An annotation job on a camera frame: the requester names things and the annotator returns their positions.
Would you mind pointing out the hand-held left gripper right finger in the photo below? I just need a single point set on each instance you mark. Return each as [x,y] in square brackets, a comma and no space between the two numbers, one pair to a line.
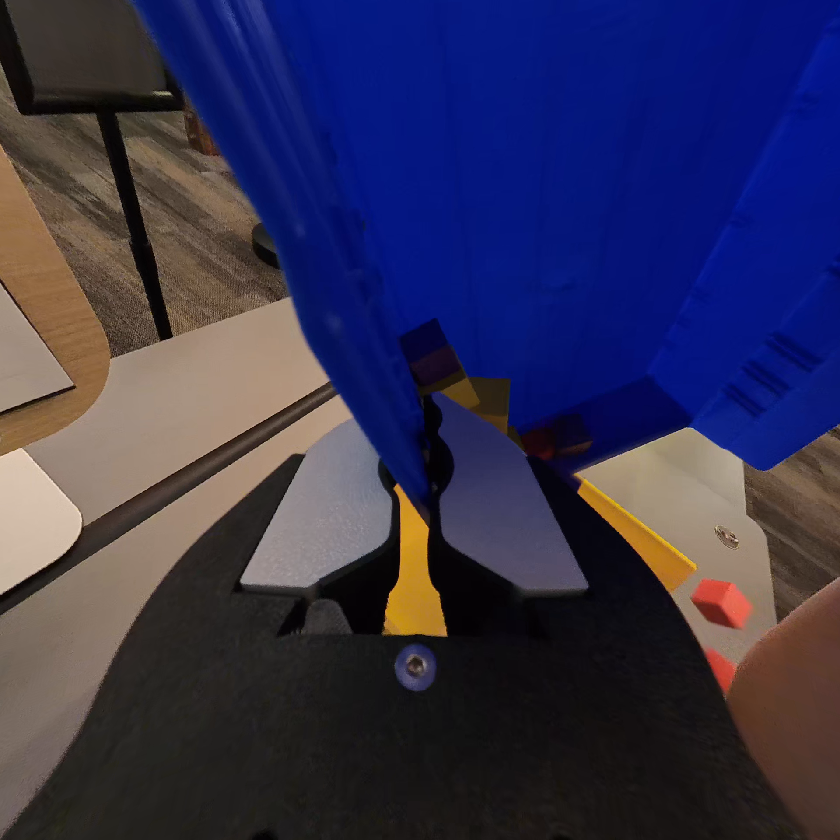
[505,518]

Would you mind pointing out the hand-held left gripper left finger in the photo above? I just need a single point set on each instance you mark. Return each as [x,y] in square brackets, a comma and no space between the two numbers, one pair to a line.
[315,525]

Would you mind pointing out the yellow plastic bin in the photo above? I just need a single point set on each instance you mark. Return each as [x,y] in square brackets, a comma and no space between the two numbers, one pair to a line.
[410,590]

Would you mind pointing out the pile of wooden cubes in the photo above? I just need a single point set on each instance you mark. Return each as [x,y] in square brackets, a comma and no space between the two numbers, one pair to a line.
[433,367]

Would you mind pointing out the small red cube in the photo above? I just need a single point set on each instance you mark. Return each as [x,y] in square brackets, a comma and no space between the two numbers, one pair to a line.
[722,600]
[720,669]

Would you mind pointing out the blue plastic bin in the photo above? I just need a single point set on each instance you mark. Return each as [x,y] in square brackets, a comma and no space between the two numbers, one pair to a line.
[525,197]

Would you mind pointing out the person's right forearm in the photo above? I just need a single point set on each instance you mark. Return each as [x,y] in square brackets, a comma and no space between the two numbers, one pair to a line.
[794,709]

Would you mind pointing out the metal table bolt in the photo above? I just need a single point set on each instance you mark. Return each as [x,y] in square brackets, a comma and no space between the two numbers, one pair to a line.
[726,537]

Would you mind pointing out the wooden instruction board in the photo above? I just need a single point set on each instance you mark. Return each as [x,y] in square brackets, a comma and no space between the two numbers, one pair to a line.
[52,315]

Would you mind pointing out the black screen on floor stand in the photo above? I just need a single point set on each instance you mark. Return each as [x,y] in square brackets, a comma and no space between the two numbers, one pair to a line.
[85,46]

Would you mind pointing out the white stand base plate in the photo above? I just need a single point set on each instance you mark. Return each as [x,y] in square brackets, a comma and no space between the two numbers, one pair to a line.
[33,518]

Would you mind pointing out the brown wooden post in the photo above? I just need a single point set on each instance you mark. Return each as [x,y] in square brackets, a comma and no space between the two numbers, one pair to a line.
[200,134]

